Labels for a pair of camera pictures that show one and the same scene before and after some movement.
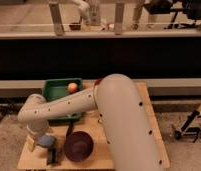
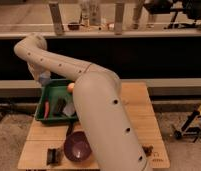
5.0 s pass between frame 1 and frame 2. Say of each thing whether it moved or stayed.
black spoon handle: stayed
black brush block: stayed
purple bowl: stayed
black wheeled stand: stayed
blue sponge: moved
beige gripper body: moved
